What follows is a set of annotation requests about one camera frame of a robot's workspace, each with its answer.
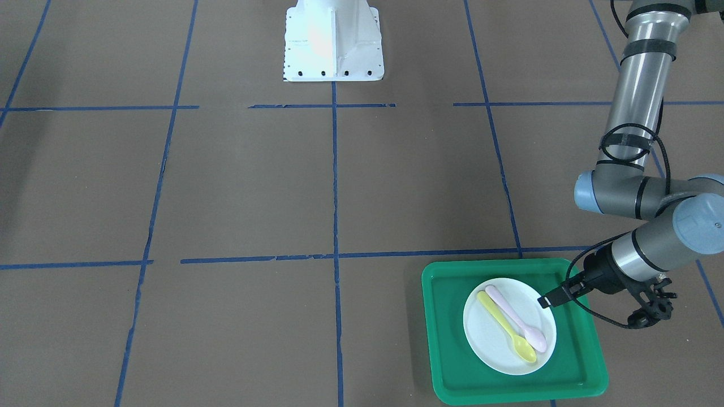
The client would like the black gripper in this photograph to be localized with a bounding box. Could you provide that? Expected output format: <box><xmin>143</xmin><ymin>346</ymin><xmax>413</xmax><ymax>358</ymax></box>
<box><xmin>537</xmin><ymin>248</ymin><xmax>626</xmax><ymax>309</ymax></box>

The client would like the pink plastic spoon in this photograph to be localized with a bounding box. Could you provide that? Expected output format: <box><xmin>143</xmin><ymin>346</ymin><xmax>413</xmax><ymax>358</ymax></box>
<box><xmin>485</xmin><ymin>284</ymin><xmax>548</xmax><ymax>353</ymax></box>

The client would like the yellow plastic spoon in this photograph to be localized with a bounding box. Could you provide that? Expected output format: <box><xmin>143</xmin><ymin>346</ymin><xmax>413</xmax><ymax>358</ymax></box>
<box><xmin>476</xmin><ymin>291</ymin><xmax>537</xmax><ymax>363</ymax></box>

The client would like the white round plate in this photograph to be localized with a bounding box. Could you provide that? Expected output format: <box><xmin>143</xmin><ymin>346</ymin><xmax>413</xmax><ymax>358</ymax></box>
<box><xmin>461</xmin><ymin>278</ymin><xmax>558</xmax><ymax>376</ymax></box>

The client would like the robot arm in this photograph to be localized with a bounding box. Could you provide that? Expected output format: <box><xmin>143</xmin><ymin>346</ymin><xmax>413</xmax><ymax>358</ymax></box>
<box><xmin>538</xmin><ymin>1</ymin><xmax>722</xmax><ymax>308</ymax></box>

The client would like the green plastic tray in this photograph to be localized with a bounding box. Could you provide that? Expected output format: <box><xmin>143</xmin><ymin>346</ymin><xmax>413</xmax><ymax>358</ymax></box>
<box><xmin>421</xmin><ymin>258</ymin><xmax>609</xmax><ymax>405</ymax></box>

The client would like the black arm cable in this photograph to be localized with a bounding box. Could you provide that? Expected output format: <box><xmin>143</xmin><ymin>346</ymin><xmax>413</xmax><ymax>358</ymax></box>
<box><xmin>563</xmin><ymin>122</ymin><xmax>674</xmax><ymax>330</ymax></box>

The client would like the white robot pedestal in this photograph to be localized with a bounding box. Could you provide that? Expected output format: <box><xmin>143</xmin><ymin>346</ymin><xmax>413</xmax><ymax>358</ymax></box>
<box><xmin>283</xmin><ymin>1</ymin><xmax>385</xmax><ymax>82</ymax></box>

